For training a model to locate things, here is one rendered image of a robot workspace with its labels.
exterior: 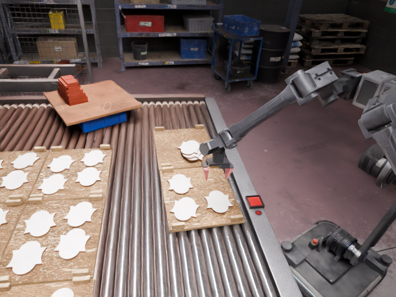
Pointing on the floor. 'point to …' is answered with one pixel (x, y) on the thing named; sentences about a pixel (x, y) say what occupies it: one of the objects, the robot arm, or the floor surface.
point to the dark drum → (270, 53)
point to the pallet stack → (330, 38)
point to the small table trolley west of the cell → (219, 72)
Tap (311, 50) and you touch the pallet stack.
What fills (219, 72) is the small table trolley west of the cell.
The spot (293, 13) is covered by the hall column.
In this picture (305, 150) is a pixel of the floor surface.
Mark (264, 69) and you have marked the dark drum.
